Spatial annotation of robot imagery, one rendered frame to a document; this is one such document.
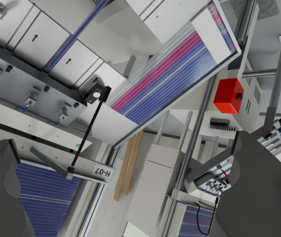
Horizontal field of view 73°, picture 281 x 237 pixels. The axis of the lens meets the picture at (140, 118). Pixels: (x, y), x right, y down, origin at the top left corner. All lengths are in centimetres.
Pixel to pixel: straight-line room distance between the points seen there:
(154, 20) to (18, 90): 47
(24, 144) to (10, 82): 23
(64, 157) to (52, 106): 24
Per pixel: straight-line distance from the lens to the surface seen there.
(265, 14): 171
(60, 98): 70
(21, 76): 67
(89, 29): 129
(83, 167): 91
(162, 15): 67
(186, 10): 69
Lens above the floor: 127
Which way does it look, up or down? 14 degrees down
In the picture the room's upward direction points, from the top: 159 degrees counter-clockwise
